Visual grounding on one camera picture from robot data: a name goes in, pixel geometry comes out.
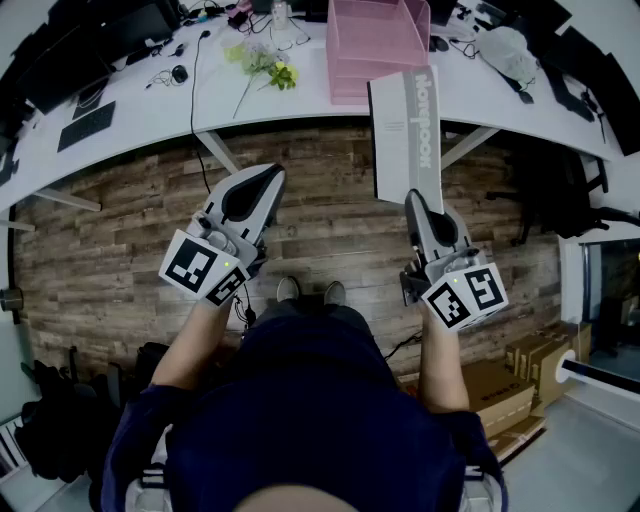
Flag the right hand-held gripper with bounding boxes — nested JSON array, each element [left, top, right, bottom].
[[399, 188, 510, 331]]

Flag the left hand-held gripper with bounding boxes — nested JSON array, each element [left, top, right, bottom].
[[158, 163, 288, 307]]

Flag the grey white notebook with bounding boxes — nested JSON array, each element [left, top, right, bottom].
[[368, 64, 445, 214]]

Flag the pink mesh tray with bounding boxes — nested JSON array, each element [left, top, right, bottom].
[[325, 0, 432, 106]]

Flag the person's right forearm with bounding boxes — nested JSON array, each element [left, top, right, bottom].
[[417, 302, 471, 415]]

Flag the person's left forearm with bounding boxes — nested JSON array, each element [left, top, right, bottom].
[[149, 294, 236, 392]]

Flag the white desk leg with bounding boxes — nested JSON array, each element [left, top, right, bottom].
[[30, 187, 103, 212], [194, 128, 245, 175], [439, 127, 501, 171]]

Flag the person's left shoe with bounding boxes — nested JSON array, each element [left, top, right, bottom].
[[276, 276, 301, 304]]

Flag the black office chair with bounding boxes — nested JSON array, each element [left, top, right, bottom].
[[485, 149, 640, 247]]

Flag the person's dark trousers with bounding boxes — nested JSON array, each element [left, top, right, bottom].
[[243, 298, 374, 346]]

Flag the white framed glass door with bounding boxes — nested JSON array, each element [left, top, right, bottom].
[[558, 222, 640, 361]]

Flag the artificial flower bunch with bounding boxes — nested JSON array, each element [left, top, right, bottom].
[[232, 42, 301, 120]]

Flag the flat cardboard box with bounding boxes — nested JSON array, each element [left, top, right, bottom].
[[399, 358, 537, 441], [487, 414, 549, 464]]

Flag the black keyboard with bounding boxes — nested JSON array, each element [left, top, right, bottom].
[[56, 100, 117, 154]]

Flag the black rimmed glasses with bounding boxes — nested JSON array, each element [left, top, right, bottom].
[[272, 28, 312, 53]]

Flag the white bar with black stripe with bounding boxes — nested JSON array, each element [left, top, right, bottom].
[[554, 348, 640, 396]]

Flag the black flat pad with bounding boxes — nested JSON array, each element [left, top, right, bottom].
[[71, 77, 110, 121]]

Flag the black monitor stand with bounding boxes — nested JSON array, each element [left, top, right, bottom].
[[541, 62, 597, 124]]

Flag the white plastic bag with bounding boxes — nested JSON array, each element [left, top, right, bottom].
[[477, 25, 540, 94]]

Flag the clear plastic bottle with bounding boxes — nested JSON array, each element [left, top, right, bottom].
[[272, 0, 294, 31]]

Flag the person's navy shirt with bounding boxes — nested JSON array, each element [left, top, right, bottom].
[[102, 319, 506, 512]]

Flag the round brown fixture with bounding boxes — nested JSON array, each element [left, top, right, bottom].
[[0, 287, 25, 314]]

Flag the black backpack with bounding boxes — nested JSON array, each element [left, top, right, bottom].
[[14, 344, 126, 484]]

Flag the white slatted shelf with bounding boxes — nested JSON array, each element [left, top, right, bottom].
[[0, 419, 29, 481]]

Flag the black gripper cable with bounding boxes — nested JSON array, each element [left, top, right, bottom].
[[231, 289, 259, 326]]

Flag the black floor cable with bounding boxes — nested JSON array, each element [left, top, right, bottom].
[[383, 332, 425, 362]]

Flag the black power cable with plug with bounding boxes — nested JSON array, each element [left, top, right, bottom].
[[189, 29, 214, 197]]

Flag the grey white harness strap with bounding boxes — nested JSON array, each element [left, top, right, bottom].
[[462, 462, 506, 512], [123, 424, 174, 512]]

